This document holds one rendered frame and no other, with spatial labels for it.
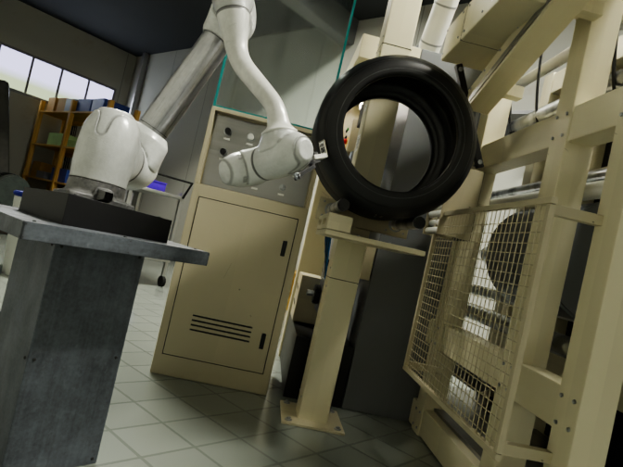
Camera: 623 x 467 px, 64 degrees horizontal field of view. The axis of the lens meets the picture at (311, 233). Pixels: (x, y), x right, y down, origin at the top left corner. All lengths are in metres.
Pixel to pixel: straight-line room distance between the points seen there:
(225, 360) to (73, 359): 1.06
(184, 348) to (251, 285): 0.42
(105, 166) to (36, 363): 0.53
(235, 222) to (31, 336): 1.18
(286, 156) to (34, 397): 0.88
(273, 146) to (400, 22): 1.18
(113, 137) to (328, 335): 1.20
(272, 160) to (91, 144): 0.49
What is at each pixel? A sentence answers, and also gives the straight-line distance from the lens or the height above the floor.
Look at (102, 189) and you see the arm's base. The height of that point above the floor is 0.76.
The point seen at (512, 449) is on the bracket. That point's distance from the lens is 1.51.
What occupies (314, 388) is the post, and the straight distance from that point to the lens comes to 2.21.
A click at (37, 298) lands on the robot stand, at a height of 0.45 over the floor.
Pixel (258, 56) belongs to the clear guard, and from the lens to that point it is 2.53.
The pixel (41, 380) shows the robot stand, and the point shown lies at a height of 0.25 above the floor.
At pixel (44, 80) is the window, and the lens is 10.35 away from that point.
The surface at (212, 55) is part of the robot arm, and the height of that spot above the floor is 1.27.
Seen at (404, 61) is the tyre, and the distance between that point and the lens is 1.89.
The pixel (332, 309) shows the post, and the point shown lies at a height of 0.49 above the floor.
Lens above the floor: 0.73
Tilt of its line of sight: 1 degrees up
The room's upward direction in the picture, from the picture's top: 13 degrees clockwise
